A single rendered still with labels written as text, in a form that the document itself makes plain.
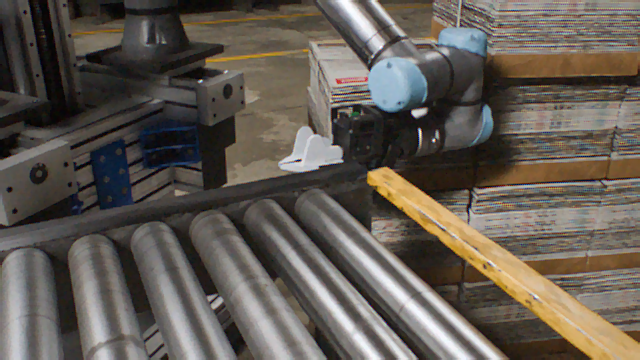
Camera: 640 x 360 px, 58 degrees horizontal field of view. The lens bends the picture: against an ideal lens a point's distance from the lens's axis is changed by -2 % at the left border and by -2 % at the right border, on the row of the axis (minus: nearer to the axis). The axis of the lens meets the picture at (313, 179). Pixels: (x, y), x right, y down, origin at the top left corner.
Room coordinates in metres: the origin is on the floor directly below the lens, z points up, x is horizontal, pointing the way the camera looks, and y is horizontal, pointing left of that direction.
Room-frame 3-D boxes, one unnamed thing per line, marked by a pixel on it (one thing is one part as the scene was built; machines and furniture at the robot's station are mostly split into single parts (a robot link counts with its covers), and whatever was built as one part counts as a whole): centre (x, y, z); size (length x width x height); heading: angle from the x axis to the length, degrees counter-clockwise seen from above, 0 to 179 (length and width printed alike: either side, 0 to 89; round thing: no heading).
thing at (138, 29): (1.33, 0.36, 0.87); 0.15 x 0.15 x 0.10
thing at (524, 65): (1.10, -0.45, 0.86); 0.29 x 0.16 x 0.04; 96
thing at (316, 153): (0.77, 0.00, 0.79); 0.09 x 0.03 x 0.06; 115
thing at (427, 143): (0.86, -0.16, 0.79); 0.08 x 0.05 x 0.08; 25
